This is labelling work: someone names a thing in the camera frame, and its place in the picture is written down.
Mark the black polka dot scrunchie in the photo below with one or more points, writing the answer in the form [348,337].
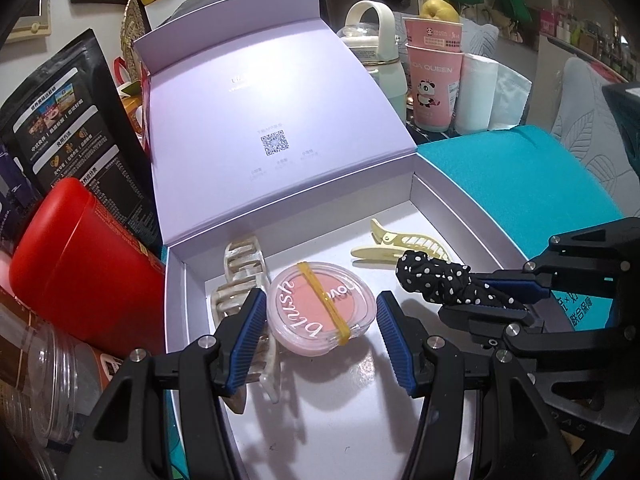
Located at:
[430,275]

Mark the woven round mat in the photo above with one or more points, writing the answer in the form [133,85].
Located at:
[132,35]

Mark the clear hair claw clip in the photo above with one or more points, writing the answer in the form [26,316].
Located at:
[240,260]

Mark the black patterned cloth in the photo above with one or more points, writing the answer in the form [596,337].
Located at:
[430,127]

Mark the pink panda paper cup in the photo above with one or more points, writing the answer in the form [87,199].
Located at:
[432,90]

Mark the grey leaf pattern pillow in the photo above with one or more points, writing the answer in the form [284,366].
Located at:
[585,125]

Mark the red canister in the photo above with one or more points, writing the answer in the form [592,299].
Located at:
[75,250]

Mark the white paper roll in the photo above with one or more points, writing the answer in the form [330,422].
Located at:
[475,95]

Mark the red gift box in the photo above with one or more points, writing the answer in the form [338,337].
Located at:
[146,90]

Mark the yellow rubber band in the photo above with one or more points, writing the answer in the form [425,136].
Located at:
[325,300]

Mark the cream picture frame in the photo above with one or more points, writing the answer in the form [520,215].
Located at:
[30,25]

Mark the yellow pear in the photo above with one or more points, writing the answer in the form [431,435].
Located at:
[439,10]

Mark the jar with dark blue label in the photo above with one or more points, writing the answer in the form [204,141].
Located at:
[15,195]

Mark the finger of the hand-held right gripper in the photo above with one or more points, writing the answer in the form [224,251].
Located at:
[480,317]
[520,287]

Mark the pink blush compact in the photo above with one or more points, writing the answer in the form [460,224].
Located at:
[295,315]

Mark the row of small bottles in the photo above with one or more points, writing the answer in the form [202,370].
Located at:
[590,35]

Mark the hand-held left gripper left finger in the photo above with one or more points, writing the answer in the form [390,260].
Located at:
[245,340]

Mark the black printed pouch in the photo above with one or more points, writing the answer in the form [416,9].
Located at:
[65,125]

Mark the cream hair clip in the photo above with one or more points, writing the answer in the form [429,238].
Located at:
[380,252]

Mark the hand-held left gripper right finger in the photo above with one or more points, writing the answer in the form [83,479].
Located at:
[395,345]

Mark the lavender gift box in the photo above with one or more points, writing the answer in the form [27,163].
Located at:
[250,110]

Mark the wide jar red-brown contents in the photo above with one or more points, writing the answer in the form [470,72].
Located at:
[65,375]

